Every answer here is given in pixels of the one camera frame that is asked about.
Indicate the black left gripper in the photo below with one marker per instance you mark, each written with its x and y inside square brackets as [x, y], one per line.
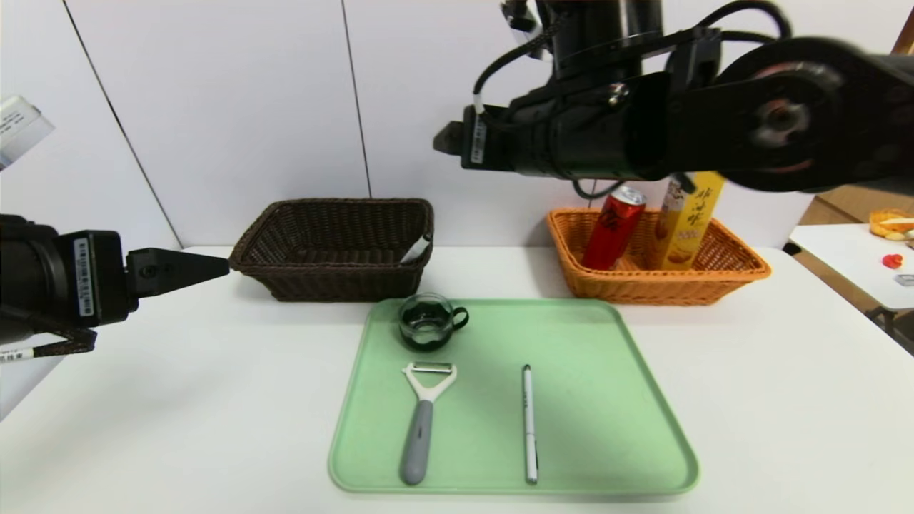
[96, 277]

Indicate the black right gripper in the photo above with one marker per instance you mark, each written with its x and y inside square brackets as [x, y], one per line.
[475, 139]

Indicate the thick white marker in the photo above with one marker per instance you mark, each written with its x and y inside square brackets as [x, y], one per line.
[416, 250]

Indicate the red soda can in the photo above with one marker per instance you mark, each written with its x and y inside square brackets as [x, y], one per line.
[613, 232]

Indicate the tall yellow snack box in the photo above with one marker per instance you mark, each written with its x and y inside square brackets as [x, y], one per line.
[689, 228]

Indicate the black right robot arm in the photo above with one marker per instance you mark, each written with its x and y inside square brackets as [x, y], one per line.
[785, 121]

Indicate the dark brown wicker basket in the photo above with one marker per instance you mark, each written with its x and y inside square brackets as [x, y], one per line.
[335, 285]

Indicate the orange wicker basket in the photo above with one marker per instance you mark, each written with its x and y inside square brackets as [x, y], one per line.
[685, 289]

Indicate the small orange bread basket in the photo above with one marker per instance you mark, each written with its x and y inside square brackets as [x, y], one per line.
[892, 223]

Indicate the light green plastic tray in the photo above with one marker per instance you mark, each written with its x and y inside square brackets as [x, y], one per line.
[485, 428]

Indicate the thin white pen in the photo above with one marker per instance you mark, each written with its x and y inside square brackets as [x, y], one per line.
[529, 428]

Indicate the light wooden cabinet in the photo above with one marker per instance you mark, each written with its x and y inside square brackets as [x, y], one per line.
[857, 207]

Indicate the white side table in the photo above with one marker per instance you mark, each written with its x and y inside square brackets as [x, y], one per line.
[857, 264]

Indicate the small red object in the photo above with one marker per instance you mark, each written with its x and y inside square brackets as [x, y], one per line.
[893, 261]

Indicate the small grey object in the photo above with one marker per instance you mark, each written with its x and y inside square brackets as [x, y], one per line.
[905, 280]

